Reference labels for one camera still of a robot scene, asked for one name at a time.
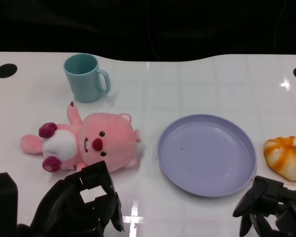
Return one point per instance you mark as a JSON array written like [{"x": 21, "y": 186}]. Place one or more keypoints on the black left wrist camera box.
[{"x": 2, "y": 200}]

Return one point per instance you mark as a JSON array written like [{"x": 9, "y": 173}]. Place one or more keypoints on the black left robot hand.
[{"x": 64, "y": 207}]

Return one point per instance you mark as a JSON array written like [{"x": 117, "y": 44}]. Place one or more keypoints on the teal plastic mug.
[{"x": 85, "y": 84}]

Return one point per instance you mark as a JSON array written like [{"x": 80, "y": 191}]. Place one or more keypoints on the orange and white bread toy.
[{"x": 283, "y": 158}]

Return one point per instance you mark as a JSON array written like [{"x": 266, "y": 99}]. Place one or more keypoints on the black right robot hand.
[{"x": 269, "y": 202}]

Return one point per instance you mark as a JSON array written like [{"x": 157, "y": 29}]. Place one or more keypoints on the pink plush beaver doll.
[{"x": 108, "y": 133}]

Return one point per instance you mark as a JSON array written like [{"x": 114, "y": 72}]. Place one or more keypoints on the lavender plastic plate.
[{"x": 207, "y": 155}]

